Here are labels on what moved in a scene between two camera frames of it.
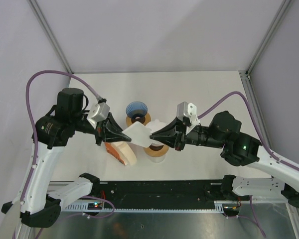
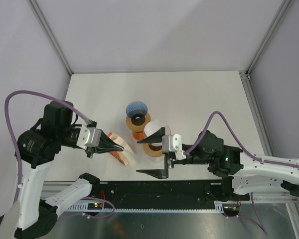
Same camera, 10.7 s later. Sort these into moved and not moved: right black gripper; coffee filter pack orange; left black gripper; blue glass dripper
Moved: right black gripper; left black gripper
Not moved: blue glass dripper; coffee filter pack orange
